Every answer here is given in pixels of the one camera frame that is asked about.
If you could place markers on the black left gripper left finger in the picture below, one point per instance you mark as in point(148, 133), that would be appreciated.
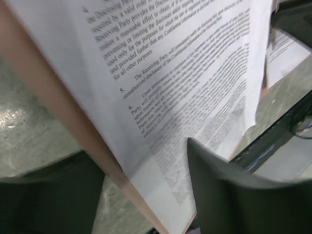
point(59, 198)

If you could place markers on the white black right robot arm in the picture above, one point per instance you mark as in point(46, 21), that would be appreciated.
point(294, 17)

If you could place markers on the white printed paper stack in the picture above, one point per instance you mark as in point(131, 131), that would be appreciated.
point(283, 55)

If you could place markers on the white printed paper sheet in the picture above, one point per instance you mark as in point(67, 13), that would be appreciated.
point(150, 74)

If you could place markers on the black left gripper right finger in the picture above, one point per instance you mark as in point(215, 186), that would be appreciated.
point(230, 200)

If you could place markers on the pink brown file folder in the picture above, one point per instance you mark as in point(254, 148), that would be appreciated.
point(27, 61)

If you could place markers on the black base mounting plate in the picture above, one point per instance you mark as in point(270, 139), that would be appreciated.
point(278, 134)

